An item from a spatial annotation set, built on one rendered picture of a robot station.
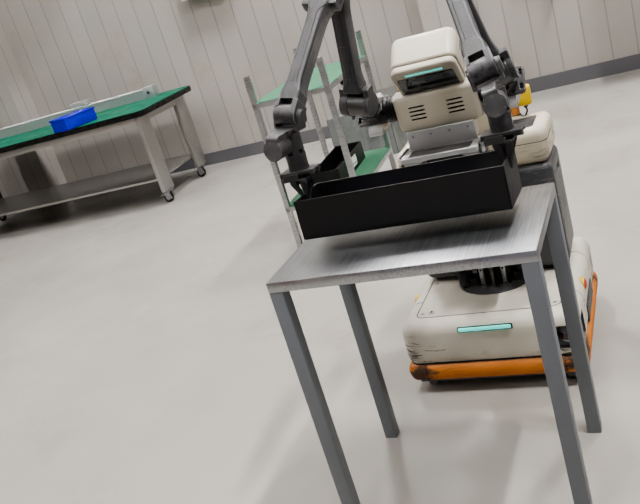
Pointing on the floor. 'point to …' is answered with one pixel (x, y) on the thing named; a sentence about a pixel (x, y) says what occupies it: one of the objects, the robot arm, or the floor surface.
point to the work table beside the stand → (474, 259)
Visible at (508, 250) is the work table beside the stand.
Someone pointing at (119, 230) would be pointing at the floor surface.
